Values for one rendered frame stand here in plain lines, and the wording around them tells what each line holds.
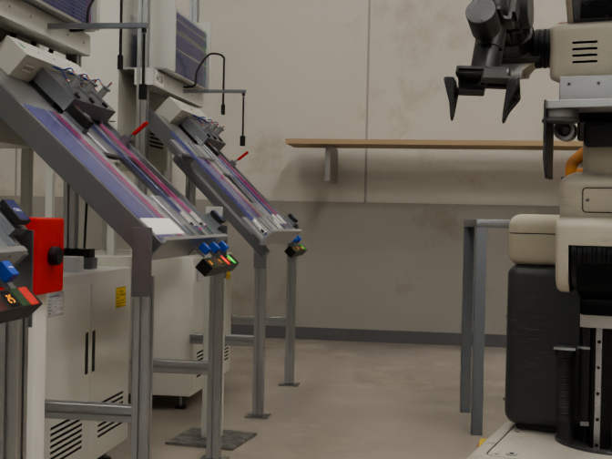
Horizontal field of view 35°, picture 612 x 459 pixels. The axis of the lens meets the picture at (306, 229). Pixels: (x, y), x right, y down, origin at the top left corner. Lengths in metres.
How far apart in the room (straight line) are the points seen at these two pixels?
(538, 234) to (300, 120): 4.04
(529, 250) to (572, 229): 0.33
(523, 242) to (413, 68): 3.95
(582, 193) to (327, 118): 4.26
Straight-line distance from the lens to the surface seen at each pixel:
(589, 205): 2.11
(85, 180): 2.46
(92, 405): 2.45
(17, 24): 2.82
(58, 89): 2.86
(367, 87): 6.26
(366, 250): 6.19
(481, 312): 3.61
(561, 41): 2.14
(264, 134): 6.32
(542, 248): 2.38
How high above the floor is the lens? 0.79
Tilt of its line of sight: 1 degrees down
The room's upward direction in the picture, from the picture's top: 1 degrees clockwise
